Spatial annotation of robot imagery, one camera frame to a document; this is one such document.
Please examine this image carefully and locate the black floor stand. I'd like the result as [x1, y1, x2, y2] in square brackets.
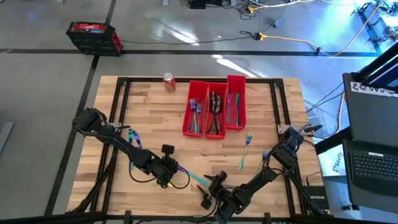
[353, 1, 386, 56]

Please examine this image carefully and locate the grey laptop with sticker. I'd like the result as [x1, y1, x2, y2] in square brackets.
[342, 72, 398, 147]

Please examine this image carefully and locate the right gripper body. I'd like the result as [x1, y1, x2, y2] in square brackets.
[200, 170, 249, 219]

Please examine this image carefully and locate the white printed carton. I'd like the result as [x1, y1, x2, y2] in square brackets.
[317, 151, 345, 177]

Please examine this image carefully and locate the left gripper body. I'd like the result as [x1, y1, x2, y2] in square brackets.
[146, 144, 180, 189]

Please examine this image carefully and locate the yellow extension cord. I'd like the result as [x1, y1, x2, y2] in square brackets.
[256, 0, 388, 57]

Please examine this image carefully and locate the black Netgear network switch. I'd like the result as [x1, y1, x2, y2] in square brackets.
[303, 185, 330, 211]

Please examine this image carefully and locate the black laptop with keyboard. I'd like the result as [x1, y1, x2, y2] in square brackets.
[341, 138, 398, 215]

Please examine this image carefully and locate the pale yellow floor cable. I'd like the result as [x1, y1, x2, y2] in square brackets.
[247, 0, 315, 14]

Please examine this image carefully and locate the red soda can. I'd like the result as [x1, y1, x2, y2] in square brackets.
[162, 72, 177, 93]

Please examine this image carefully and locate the white cable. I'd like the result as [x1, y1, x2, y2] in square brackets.
[337, 92, 346, 135]

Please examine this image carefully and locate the red plastic bin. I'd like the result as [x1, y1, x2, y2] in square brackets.
[225, 75, 247, 131]
[204, 82, 229, 140]
[182, 80, 210, 138]

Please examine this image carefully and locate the black aluminium table frame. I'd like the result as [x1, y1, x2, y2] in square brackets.
[65, 76, 331, 224]

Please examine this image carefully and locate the black and red toolbox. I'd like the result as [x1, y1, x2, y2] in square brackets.
[65, 21, 124, 57]

